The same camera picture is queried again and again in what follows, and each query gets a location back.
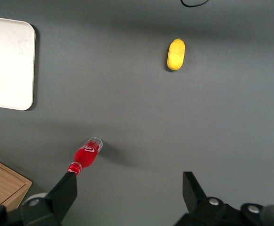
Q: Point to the cream rectangular tray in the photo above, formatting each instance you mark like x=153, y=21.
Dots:
x=7, y=63

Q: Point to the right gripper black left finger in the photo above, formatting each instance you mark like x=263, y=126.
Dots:
x=54, y=204

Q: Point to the red soda bottle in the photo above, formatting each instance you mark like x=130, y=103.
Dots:
x=86, y=154

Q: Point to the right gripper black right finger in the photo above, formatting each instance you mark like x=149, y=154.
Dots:
x=198, y=207

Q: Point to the wooden drawer cabinet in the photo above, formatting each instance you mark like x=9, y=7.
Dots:
x=0, y=186

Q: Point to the yellow lemon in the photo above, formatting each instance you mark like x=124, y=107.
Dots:
x=175, y=54

